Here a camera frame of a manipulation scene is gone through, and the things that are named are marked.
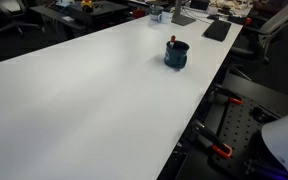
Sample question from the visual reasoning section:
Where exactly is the yellow red emergency stop button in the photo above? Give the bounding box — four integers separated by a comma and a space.
80, 0, 95, 13

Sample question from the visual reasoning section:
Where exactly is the black clamp with orange handle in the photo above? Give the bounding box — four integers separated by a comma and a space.
190, 120, 234, 160
209, 84, 244, 106

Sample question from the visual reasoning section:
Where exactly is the grey bowl-shaped cup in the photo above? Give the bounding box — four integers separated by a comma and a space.
148, 4, 165, 22

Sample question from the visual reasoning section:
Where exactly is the black background desk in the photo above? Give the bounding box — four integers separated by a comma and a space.
29, 0, 132, 38

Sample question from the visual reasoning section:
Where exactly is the white ceramic mug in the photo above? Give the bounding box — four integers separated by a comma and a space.
157, 11, 174, 25

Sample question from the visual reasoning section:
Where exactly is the black office chair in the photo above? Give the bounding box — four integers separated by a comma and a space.
0, 0, 40, 36

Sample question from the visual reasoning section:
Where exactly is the grey office chair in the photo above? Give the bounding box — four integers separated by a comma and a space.
230, 0, 288, 64

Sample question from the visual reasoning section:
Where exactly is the grey monitor stand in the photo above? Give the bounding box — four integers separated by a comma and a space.
171, 0, 197, 27

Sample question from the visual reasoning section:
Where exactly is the red small object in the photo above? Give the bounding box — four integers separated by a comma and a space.
132, 8, 147, 20

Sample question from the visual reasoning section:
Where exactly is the dark teal ceramic mug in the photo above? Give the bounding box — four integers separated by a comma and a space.
163, 40, 191, 70

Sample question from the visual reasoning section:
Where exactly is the white marker with orange cap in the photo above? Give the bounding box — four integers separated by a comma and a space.
169, 34, 177, 49

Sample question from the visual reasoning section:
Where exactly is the black flat pad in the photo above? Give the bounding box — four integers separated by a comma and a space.
202, 19, 233, 43

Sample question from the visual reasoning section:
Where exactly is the black box with orange tip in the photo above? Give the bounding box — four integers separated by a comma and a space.
227, 13, 253, 26

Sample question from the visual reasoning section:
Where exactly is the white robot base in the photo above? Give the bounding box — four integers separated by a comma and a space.
261, 107, 288, 180

